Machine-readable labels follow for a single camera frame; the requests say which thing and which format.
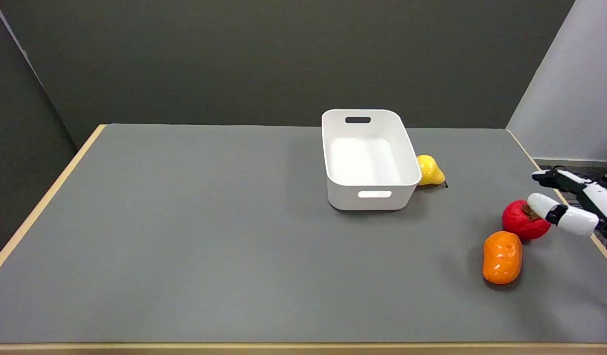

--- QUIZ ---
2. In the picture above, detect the orange plastic vegetable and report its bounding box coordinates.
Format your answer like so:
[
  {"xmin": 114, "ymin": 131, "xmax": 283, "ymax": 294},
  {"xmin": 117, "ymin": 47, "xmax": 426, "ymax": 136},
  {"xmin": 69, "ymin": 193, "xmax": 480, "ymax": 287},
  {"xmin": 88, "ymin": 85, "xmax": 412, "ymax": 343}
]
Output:
[{"xmin": 482, "ymin": 231, "xmax": 523, "ymax": 285}]

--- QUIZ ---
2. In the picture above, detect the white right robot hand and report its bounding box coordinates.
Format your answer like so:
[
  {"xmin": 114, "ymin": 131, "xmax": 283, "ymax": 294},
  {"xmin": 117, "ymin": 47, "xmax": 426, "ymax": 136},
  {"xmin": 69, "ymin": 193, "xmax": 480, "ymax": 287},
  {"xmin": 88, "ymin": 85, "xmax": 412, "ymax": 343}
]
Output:
[{"xmin": 527, "ymin": 166, "xmax": 607, "ymax": 258}]

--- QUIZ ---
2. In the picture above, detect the red tomato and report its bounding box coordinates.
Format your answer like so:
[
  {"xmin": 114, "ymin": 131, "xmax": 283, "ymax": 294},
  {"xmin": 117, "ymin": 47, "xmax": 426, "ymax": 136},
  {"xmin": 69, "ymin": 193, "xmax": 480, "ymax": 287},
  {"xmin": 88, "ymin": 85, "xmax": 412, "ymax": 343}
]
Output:
[{"xmin": 502, "ymin": 200, "xmax": 551, "ymax": 241}]

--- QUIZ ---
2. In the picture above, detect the white plastic bin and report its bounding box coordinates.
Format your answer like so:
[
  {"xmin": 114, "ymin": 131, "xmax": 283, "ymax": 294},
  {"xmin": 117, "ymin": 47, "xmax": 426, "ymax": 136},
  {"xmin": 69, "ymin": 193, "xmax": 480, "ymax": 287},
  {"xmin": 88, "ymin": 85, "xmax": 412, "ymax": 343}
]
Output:
[{"xmin": 321, "ymin": 109, "xmax": 422, "ymax": 212}]

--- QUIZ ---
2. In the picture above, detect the yellow pear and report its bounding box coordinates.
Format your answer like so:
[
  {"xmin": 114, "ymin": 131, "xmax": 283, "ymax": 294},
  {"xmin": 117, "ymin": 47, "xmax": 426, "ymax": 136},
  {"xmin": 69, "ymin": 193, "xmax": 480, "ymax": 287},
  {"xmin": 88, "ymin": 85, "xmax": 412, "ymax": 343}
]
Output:
[{"xmin": 416, "ymin": 155, "xmax": 448, "ymax": 188}]

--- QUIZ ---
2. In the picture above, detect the grey table mat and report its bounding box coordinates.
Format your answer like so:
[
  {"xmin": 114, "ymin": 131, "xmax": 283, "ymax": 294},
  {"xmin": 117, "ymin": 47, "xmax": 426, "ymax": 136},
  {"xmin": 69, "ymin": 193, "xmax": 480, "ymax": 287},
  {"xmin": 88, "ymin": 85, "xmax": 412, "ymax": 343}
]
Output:
[{"xmin": 0, "ymin": 124, "xmax": 607, "ymax": 344}]

